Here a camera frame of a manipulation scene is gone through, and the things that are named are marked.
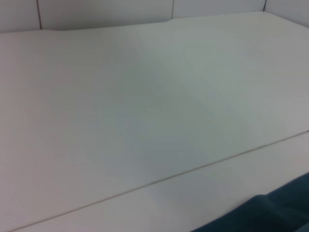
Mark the teal T-shirt with FREE print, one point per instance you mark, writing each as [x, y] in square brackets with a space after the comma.
[265, 212]

